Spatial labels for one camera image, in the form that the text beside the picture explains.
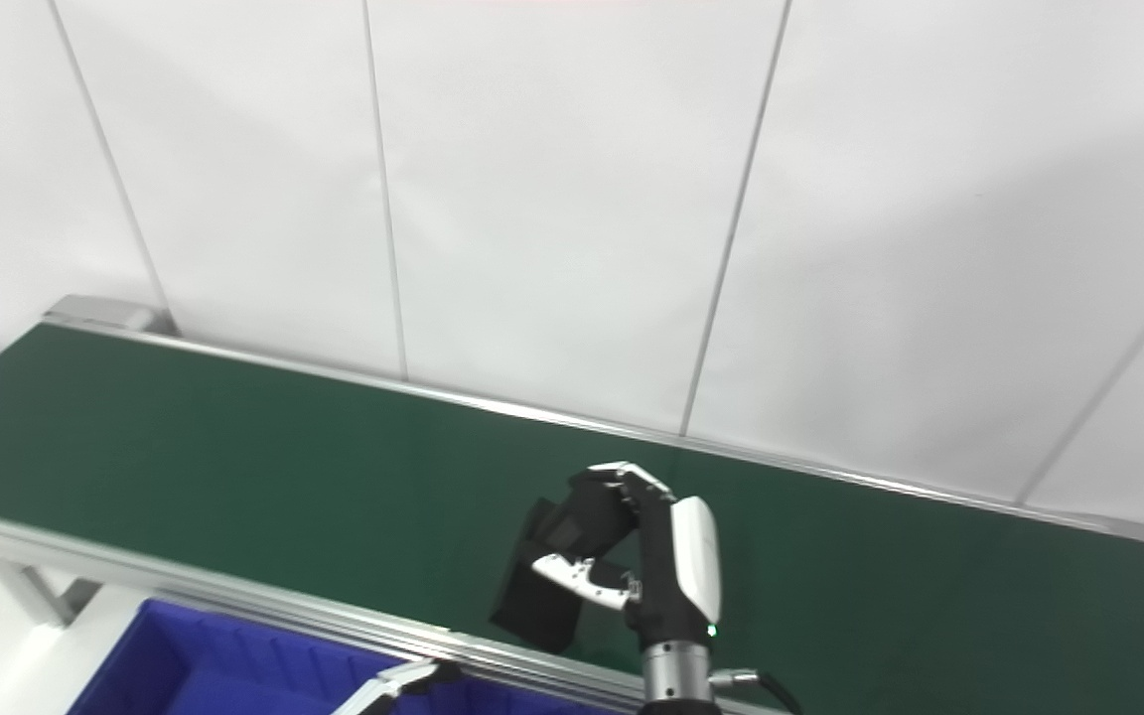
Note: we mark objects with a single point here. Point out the black cylinder-on-block part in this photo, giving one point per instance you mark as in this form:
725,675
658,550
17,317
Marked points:
537,606

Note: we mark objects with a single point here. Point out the green conveyor belt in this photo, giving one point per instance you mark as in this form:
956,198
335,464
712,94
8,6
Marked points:
234,467
185,586

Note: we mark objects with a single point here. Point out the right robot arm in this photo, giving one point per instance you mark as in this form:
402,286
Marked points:
676,680

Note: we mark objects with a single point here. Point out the blue plastic bin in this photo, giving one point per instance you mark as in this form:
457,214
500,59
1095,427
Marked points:
214,665

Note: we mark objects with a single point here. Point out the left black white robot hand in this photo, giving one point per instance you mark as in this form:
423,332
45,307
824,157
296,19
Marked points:
403,680

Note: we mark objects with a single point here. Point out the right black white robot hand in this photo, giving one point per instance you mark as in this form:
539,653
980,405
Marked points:
676,586

